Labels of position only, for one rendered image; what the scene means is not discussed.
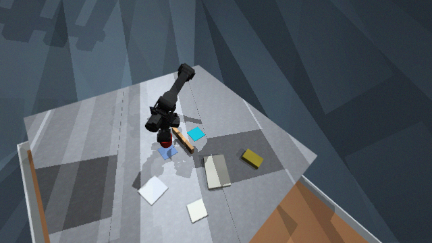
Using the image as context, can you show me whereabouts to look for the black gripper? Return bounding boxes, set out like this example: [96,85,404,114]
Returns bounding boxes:
[157,118,171,142]

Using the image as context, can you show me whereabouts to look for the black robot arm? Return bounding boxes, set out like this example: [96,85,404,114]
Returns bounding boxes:
[145,63,195,132]

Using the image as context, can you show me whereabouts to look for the yellow rectangular block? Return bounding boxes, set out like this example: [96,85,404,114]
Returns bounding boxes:
[241,149,263,169]

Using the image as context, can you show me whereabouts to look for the dark red cup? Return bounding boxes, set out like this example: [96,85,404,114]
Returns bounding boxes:
[160,134,172,148]

